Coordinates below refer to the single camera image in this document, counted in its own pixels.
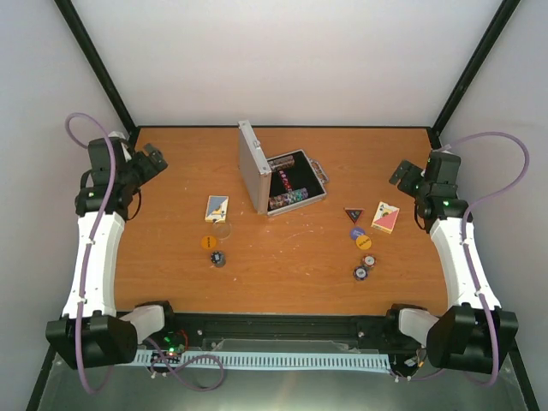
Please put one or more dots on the right chip row in case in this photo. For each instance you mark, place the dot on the right chip row in case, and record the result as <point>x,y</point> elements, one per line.
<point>281,163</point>

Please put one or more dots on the clear round dealer button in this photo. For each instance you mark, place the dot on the clear round dealer button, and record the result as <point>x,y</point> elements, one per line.
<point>222,229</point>

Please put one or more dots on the red white chip stack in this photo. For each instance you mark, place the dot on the red white chip stack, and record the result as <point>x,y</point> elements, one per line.
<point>369,261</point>

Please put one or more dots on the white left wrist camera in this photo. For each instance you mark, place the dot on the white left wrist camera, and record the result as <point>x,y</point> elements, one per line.
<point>121,139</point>

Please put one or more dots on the green led circuit board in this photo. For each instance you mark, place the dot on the green led circuit board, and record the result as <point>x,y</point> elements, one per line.
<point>176,343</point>

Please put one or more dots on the red playing card deck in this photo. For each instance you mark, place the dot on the red playing card deck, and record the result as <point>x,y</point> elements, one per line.
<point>385,217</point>

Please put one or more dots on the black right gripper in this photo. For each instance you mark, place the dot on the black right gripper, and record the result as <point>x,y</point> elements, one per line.
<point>405,184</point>

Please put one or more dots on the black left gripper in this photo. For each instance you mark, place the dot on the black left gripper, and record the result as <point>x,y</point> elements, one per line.
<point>151,170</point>

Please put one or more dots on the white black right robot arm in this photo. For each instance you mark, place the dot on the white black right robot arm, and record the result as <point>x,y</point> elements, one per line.
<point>475,333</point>

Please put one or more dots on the chip row in case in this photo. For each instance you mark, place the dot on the chip row in case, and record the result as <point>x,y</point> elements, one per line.
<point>287,199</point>
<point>281,163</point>

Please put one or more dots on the blue playing card deck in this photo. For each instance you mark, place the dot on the blue playing card deck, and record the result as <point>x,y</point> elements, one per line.
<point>216,209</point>

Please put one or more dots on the yellow big blind button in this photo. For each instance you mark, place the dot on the yellow big blind button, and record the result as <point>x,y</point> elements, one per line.
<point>363,242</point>

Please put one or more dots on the black triangular dealer token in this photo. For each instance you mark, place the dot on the black triangular dealer token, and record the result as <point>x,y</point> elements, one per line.
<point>354,214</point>

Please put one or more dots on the left chip row in case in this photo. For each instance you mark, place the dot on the left chip row in case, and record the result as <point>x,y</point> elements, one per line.
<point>287,199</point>

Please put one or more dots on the red dice row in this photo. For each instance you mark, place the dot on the red dice row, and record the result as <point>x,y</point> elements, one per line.
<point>285,181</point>

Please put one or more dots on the silver aluminium poker case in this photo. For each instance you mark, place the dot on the silver aluminium poker case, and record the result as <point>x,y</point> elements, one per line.
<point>261,183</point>

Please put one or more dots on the blue white chip stack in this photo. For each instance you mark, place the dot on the blue white chip stack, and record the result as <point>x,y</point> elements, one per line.
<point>361,273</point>

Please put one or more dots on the light blue cable duct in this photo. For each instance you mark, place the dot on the light blue cable duct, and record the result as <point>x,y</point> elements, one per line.
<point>244,361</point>

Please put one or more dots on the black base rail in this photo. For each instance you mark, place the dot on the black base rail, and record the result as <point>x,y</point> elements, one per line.
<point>367,332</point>

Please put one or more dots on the yellow left blind button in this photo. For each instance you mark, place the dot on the yellow left blind button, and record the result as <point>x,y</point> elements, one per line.
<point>208,242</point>

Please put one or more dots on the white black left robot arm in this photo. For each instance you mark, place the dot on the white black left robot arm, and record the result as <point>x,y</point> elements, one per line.
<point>89,332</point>

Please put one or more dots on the purple small blind button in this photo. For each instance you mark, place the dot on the purple small blind button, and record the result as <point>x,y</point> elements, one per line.
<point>356,232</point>

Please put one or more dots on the black poker chip stack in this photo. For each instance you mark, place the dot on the black poker chip stack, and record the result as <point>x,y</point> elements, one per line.
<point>218,259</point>

